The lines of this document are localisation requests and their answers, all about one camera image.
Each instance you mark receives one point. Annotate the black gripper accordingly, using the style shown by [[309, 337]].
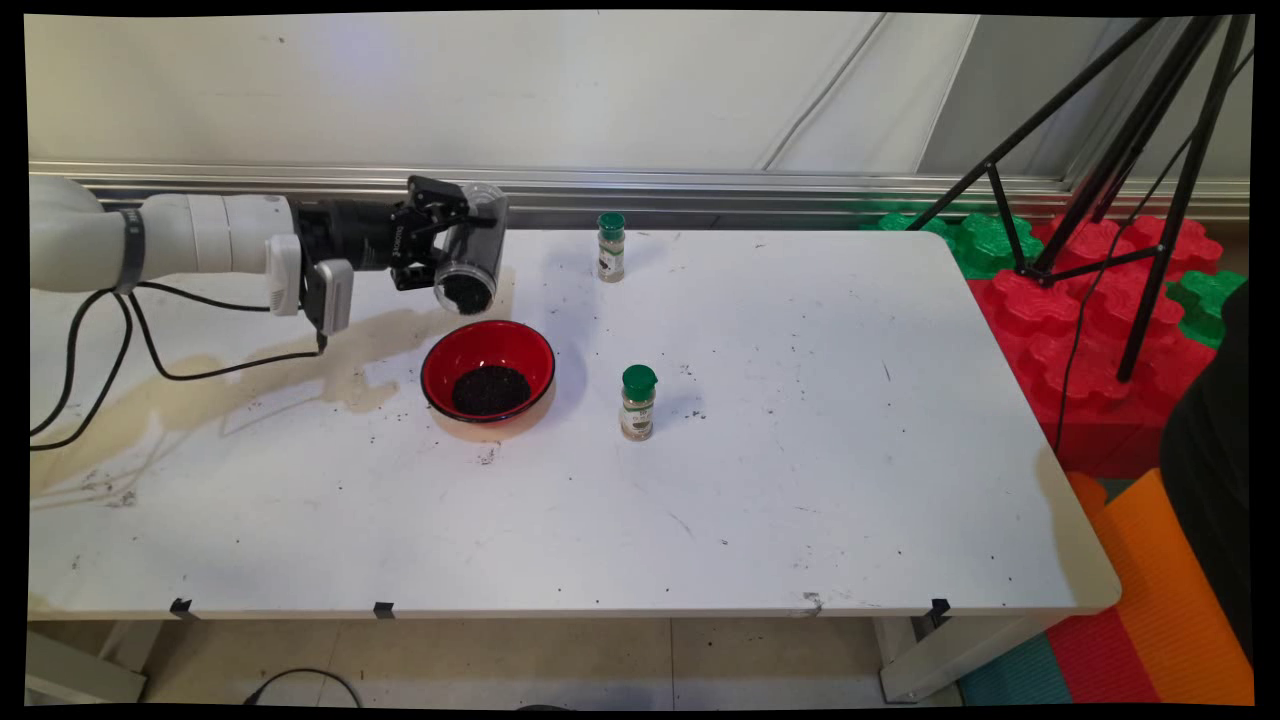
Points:
[[350, 232]]

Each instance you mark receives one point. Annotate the large green foam block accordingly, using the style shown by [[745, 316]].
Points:
[[985, 245]]

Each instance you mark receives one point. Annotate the orange foam mat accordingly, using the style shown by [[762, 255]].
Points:
[[1170, 600]]

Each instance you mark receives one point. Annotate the black tripod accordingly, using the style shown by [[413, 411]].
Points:
[[1182, 200]]

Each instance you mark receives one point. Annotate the aluminium rail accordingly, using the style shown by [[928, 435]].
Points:
[[700, 190]]

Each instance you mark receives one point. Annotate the small green foam block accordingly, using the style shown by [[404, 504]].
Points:
[[1205, 300]]

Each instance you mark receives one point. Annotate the red bowl with black rim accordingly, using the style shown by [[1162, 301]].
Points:
[[488, 345]]

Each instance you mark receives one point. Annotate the red foam block stack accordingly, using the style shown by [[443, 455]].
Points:
[[1030, 330]]

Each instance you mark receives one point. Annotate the teal foam mat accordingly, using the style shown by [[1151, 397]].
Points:
[[1015, 675]]

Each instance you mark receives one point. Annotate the black seeds pile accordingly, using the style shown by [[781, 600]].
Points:
[[490, 392]]

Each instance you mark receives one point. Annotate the green cap spice bottle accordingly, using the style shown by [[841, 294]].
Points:
[[611, 250], [637, 410]]

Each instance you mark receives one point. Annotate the white table leg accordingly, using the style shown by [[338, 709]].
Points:
[[80, 680], [940, 665]]

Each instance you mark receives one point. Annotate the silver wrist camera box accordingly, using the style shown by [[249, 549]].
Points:
[[335, 295]]

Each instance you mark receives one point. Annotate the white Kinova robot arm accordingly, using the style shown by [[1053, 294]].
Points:
[[80, 240]]

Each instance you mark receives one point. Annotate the clear jar with black seeds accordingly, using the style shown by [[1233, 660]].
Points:
[[480, 250]]

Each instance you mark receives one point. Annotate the dark figure in black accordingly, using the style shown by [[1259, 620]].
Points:
[[1215, 450]]

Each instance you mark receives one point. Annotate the red foam mat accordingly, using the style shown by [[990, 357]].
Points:
[[1100, 660]]

